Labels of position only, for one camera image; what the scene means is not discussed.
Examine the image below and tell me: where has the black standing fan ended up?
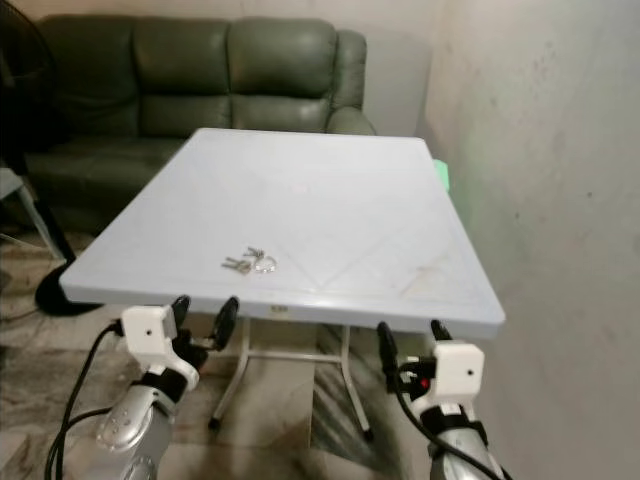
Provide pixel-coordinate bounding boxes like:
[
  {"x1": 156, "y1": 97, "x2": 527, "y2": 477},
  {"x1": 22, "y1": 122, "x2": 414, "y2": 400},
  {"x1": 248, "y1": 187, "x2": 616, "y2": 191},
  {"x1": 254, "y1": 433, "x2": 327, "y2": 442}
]
[{"x1": 0, "y1": 0, "x2": 103, "y2": 319}]

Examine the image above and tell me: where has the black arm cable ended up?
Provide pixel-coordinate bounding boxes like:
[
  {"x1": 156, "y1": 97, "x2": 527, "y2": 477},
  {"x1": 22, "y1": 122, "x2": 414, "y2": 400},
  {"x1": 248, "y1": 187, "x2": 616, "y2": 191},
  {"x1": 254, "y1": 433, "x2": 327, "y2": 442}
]
[
  {"x1": 45, "y1": 320, "x2": 133, "y2": 480},
  {"x1": 395, "y1": 362, "x2": 513, "y2": 480}
]

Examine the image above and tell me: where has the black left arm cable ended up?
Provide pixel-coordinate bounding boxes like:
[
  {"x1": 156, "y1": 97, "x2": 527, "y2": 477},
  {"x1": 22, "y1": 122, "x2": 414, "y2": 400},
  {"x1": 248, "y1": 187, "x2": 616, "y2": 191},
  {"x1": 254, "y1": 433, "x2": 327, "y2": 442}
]
[{"x1": 45, "y1": 320, "x2": 133, "y2": 480}]

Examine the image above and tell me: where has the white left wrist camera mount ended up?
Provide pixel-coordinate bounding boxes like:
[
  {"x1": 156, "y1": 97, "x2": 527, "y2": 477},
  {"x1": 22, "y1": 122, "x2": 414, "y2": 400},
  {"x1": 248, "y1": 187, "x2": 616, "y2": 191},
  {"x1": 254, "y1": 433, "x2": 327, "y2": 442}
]
[{"x1": 122, "y1": 305, "x2": 199, "y2": 397}]

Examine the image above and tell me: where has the dark green leather sofa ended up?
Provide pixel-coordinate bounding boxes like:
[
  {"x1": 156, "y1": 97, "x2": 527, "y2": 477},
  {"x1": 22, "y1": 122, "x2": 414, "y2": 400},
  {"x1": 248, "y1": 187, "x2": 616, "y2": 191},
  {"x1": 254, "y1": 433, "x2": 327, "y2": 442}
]
[{"x1": 15, "y1": 15, "x2": 379, "y2": 239}]

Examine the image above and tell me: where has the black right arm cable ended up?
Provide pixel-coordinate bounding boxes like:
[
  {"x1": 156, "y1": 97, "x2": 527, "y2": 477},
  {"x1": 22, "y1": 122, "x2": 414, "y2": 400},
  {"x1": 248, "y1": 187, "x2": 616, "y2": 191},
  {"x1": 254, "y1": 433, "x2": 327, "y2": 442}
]
[{"x1": 395, "y1": 362, "x2": 513, "y2": 480}]

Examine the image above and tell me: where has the white folding table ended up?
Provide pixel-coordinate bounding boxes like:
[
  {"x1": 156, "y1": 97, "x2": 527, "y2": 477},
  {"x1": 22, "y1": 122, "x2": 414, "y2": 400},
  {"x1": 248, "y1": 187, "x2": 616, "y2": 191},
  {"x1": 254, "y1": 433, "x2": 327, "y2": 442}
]
[{"x1": 58, "y1": 127, "x2": 506, "y2": 443}]

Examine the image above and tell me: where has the pale green plastic object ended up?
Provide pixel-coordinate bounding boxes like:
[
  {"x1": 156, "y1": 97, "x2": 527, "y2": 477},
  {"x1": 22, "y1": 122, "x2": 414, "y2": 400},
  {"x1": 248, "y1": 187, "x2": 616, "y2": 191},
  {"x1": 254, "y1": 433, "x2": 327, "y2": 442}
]
[{"x1": 433, "y1": 158, "x2": 457, "y2": 203}]

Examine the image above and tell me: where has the small grey side table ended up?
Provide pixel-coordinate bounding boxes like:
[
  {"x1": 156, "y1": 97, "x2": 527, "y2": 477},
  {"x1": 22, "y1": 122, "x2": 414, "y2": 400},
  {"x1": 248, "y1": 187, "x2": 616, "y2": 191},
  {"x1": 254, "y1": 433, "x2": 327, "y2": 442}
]
[{"x1": 0, "y1": 168, "x2": 63, "y2": 263}]

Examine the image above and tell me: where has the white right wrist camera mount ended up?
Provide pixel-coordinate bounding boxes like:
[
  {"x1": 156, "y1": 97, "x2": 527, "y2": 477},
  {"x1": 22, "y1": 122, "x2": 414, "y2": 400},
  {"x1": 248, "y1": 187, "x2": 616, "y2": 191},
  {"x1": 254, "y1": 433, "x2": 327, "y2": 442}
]
[{"x1": 432, "y1": 342, "x2": 487, "y2": 414}]

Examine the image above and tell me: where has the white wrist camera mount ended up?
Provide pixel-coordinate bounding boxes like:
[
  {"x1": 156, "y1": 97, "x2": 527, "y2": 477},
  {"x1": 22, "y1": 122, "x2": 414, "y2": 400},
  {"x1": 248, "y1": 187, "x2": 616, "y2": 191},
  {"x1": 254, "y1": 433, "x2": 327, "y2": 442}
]
[
  {"x1": 122, "y1": 305, "x2": 199, "y2": 397},
  {"x1": 432, "y1": 342, "x2": 487, "y2": 414}
]

